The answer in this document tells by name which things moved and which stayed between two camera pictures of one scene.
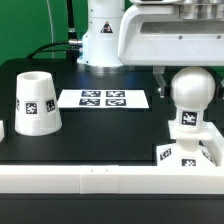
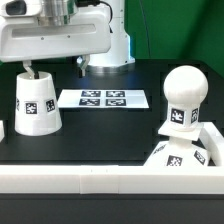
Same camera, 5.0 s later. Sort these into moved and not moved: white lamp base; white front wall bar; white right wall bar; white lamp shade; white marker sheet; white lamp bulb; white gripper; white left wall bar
Moved: white lamp base; white gripper; white lamp bulb
Not moved: white lamp shade; white marker sheet; white right wall bar; white front wall bar; white left wall bar
